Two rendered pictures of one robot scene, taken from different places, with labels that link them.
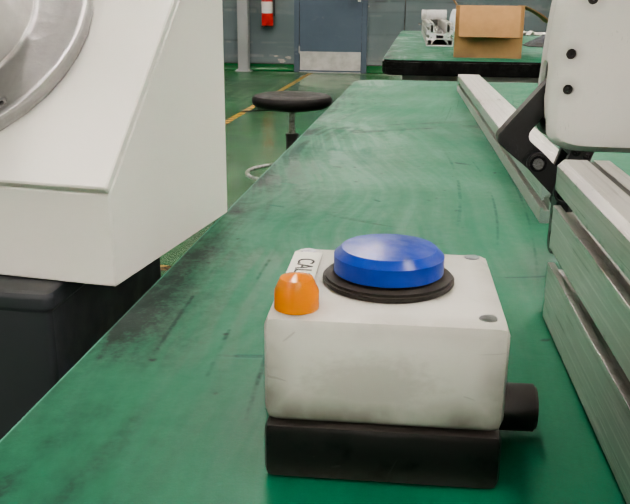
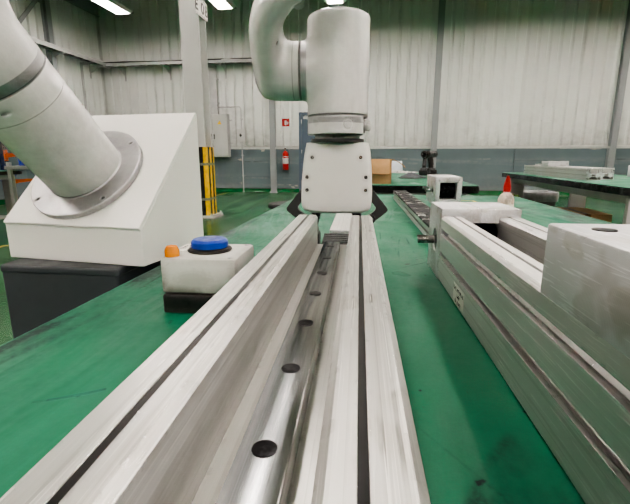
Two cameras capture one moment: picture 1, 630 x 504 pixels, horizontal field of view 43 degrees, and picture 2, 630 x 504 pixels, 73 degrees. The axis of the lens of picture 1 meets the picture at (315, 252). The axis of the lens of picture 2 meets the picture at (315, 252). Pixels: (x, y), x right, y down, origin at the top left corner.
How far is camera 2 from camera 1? 0.23 m
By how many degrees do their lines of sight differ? 5
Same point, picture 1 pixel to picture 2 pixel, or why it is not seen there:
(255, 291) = not seen: hidden behind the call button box
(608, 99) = (321, 193)
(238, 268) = not seen: hidden behind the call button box
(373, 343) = (193, 265)
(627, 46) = (325, 174)
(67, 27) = (130, 169)
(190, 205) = (183, 238)
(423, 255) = (217, 240)
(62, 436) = (102, 304)
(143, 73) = (157, 186)
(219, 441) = (154, 305)
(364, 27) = not seen: hidden behind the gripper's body
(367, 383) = (192, 279)
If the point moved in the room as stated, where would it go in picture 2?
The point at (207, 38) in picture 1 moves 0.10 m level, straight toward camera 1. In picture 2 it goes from (191, 173) to (181, 175)
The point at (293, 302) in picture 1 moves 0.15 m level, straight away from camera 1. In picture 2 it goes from (168, 253) to (203, 229)
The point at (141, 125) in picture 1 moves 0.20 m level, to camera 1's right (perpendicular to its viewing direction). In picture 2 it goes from (156, 205) to (285, 205)
